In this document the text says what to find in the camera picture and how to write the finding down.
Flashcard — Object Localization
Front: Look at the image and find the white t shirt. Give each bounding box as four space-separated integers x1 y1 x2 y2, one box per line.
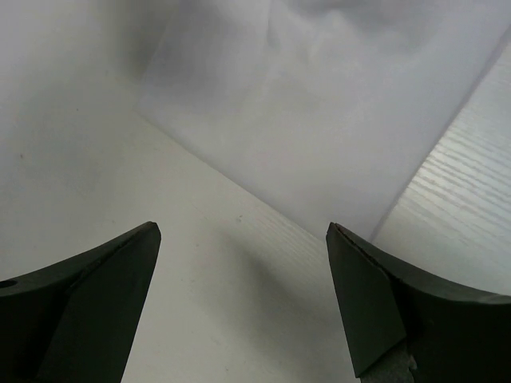
140 1 510 239

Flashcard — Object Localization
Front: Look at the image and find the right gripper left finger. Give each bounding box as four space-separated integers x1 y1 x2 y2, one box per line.
1 222 161 382

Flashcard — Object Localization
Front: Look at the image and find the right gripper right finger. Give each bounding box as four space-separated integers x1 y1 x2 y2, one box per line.
326 223 510 382

